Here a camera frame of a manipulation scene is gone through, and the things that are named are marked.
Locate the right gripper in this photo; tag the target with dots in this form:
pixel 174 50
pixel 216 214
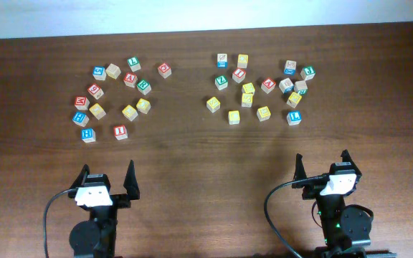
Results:
pixel 312 191

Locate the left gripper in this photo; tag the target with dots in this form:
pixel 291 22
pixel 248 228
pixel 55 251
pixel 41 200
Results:
pixel 122 201

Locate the red i block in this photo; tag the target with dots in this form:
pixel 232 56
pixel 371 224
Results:
pixel 120 132
pixel 239 75

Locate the yellow C block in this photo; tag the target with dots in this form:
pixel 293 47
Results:
pixel 233 117

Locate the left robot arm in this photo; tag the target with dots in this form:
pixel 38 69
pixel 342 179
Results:
pixel 96 237

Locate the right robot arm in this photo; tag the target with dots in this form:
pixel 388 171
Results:
pixel 346 228

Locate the blue H block lower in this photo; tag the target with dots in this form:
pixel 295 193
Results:
pixel 88 135

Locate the blue h block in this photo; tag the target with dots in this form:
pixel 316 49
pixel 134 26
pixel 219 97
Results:
pixel 80 119
pixel 88 135

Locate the blue L block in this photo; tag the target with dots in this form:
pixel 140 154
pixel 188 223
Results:
pixel 294 118

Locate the blue H block upper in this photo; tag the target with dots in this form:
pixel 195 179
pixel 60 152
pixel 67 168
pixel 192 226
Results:
pixel 80 119

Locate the yellow block far left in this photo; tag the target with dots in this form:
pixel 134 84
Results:
pixel 97 111

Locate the yellow block left lower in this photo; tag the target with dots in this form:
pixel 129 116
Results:
pixel 130 112

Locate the green sided wooden block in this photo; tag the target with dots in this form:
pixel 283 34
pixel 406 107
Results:
pixel 300 87

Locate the red M block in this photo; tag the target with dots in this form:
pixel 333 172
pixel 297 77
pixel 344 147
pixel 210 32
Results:
pixel 81 103

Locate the yellow block left upper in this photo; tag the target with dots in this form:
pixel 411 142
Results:
pixel 143 106

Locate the blue sided wooden block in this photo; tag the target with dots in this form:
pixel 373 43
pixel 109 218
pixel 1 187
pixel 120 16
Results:
pixel 286 85

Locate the green J block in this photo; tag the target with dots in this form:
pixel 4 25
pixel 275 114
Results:
pixel 307 73

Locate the red 6 block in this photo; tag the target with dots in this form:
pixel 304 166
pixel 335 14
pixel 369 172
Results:
pixel 96 91

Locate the red A block right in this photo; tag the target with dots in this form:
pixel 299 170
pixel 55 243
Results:
pixel 268 85

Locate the red a block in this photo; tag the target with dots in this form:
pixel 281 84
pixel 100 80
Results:
pixel 130 79
pixel 268 85

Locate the yellow block centre lower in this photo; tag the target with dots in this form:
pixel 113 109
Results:
pixel 247 100

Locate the blue picture block right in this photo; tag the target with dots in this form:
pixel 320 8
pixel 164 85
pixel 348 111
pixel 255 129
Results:
pixel 290 67

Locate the blue picture block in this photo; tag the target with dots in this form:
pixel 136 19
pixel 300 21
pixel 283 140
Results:
pixel 222 61
pixel 290 67

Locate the green R block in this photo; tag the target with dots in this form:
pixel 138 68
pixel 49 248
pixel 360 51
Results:
pixel 144 87

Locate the red A block left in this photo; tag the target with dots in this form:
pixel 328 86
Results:
pixel 130 79

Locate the yellow block centre upper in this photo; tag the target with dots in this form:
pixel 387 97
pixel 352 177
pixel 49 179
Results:
pixel 248 88

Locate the blue 5 block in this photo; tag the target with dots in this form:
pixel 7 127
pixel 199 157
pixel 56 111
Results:
pixel 99 73

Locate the plain wooden block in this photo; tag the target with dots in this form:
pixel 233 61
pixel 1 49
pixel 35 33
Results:
pixel 113 71

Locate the green L block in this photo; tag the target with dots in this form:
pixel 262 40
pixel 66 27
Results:
pixel 134 64

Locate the yellow block centre left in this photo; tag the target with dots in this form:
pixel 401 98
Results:
pixel 213 104

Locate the red Q block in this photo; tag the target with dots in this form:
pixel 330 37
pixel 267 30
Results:
pixel 164 70

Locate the yellow block top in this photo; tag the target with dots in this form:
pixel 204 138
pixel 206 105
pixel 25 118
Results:
pixel 242 61

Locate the green Z block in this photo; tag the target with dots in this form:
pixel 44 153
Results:
pixel 221 82

